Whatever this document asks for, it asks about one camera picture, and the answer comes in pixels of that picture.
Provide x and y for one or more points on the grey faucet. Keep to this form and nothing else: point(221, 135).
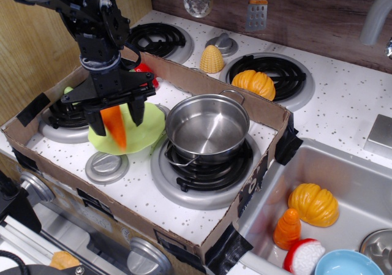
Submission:
point(374, 22)

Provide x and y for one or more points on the yellow toy corn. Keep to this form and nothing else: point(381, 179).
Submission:
point(211, 60)

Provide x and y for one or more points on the back right black burner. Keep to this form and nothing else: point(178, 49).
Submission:
point(293, 82)

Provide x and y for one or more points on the stainless steel pot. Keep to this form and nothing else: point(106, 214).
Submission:
point(208, 129)

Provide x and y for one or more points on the front right black burner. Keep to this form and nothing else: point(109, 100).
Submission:
point(202, 187)

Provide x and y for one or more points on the orange toy carrot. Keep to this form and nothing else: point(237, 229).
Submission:
point(113, 122)

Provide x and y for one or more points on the red toy strawberry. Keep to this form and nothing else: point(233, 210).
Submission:
point(145, 68)

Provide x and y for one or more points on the silver sink basin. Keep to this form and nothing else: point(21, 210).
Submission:
point(363, 192)

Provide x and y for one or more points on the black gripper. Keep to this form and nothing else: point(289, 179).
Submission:
point(111, 86)

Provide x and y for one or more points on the orange toy pumpkin on stove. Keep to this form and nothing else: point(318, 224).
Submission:
point(256, 82)

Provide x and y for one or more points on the light green plastic plate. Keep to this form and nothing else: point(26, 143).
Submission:
point(138, 137)

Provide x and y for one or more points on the silver middle stove knob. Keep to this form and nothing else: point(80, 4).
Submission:
point(165, 110)

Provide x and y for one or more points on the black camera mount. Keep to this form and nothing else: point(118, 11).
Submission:
point(14, 203)

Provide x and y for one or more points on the silver stove knob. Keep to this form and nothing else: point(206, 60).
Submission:
point(165, 110)
point(226, 45)
point(103, 168)

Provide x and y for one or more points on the brown cardboard fence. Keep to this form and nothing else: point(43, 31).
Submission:
point(136, 201)

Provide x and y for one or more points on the red white toy mushroom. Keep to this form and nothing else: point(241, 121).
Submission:
point(303, 256)

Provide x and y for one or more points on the green toy broccoli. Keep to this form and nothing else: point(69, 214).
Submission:
point(67, 90)

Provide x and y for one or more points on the front left black burner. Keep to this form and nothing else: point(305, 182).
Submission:
point(64, 123)

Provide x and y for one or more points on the orange toy pumpkin in sink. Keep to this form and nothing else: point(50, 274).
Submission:
point(316, 206)

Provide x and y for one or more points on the silver oven knob left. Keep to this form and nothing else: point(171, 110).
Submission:
point(37, 190)

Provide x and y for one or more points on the silver oven knob right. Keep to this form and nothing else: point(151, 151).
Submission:
point(144, 258)

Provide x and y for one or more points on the small orange carrot piece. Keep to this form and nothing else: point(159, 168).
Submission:
point(287, 231)

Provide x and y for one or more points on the hanging metal strainer ladle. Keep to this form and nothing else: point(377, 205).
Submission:
point(198, 8)

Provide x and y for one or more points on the orange toy piece bottom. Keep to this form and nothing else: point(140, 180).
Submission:
point(63, 260)

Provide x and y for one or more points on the hanging metal spatula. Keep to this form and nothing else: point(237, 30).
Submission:
point(256, 15)

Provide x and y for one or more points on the light blue bowl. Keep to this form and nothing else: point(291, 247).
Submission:
point(346, 262)

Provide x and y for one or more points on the silver oven knob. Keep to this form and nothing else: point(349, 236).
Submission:
point(144, 258)
point(37, 190)

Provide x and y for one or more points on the silver front stove knob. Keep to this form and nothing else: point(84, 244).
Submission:
point(103, 168)

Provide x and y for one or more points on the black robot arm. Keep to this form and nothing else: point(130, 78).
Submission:
point(101, 32)

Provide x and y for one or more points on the silver back stove knob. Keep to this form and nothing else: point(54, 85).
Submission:
point(226, 45)

